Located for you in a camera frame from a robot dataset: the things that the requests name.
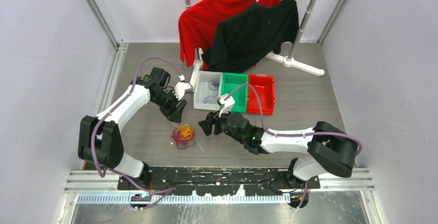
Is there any white plastic bin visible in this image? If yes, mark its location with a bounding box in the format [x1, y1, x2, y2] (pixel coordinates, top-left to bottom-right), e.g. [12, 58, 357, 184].
[194, 71, 223, 111]

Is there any white clothes rack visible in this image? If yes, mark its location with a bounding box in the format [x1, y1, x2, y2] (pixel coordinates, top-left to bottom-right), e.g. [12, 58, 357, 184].
[189, 0, 325, 92]

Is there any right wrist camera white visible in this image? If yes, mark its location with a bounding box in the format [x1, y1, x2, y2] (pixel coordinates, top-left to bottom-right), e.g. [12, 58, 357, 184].
[218, 93, 236, 117]

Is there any yellow red cable bundle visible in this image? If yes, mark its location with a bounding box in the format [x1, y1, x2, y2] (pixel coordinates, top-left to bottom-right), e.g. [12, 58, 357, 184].
[170, 123, 197, 151]

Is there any black t-shirt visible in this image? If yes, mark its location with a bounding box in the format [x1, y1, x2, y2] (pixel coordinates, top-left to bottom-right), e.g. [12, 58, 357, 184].
[202, 0, 299, 73]

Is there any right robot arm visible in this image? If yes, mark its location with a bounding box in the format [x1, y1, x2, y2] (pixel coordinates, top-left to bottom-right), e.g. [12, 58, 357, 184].
[198, 111, 362, 188]

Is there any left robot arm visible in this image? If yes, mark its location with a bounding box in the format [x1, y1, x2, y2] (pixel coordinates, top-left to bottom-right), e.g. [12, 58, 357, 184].
[78, 67, 193, 189]

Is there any green plastic bin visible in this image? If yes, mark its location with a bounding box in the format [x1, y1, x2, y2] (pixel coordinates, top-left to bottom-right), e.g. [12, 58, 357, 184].
[221, 73, 249, 113]

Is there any red t-shirt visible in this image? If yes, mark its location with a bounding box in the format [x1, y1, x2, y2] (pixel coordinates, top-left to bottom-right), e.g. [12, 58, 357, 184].
[178, 0, 284, 71]

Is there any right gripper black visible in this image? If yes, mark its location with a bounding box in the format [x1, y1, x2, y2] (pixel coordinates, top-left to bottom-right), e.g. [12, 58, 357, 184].
[199, 105, 245, 144]

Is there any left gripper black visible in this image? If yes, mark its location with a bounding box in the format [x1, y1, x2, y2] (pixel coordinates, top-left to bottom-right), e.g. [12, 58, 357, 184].
[151, 89, 186, 123]

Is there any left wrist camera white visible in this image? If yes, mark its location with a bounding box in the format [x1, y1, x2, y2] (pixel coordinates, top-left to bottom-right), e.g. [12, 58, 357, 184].
[174, 74, 193, 100]

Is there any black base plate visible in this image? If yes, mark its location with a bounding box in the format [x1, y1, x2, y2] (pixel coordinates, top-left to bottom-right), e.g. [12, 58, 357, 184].
[135, 167, 303, 197]

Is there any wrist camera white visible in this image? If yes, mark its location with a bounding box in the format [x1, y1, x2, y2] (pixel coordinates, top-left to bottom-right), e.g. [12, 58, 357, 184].
[218, 93, 236, 117]
[174, 74, 193, 100]

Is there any red plastic bin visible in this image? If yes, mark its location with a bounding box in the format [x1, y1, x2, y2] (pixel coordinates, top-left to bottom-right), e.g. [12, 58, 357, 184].
[246, 74, 276, 115]

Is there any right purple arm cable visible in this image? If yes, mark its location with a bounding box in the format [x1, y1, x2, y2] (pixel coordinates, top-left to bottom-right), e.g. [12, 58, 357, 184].
[224, 83, 364, 210]

